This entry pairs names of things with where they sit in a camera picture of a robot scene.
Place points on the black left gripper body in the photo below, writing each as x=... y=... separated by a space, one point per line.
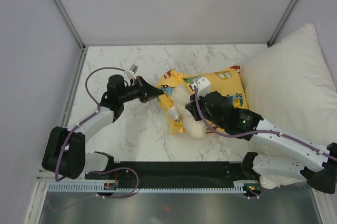
x=131 y=92

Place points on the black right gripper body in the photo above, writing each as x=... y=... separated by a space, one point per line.
x=213 y=120

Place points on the yellow cartoon-print pillowcase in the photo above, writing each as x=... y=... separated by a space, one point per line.
x=227 y=82

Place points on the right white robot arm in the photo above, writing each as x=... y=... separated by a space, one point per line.
x=304 y=160

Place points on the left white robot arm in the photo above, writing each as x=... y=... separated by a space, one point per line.
x=66 y=155

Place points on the large white pillow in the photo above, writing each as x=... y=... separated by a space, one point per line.
x=289 y=84

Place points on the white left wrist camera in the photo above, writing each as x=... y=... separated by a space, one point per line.
x=131 y=71

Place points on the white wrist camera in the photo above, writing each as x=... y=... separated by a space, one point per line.
x=201 y=84
x=131 y=71

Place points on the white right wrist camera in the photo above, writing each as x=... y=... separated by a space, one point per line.
x=201 y=84

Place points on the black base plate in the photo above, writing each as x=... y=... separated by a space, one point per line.
x=199 y=174

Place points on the left aluminium frame post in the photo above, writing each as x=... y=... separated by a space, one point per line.
x=69 y=23

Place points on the aluminium frame post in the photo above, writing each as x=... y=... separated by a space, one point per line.
x=69 y=23
x=282 y=22

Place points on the white slotted cable duct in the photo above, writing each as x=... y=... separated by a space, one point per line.
x=104 y=187

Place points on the right aluminium frame post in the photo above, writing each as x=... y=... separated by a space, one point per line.
x=282 y=22

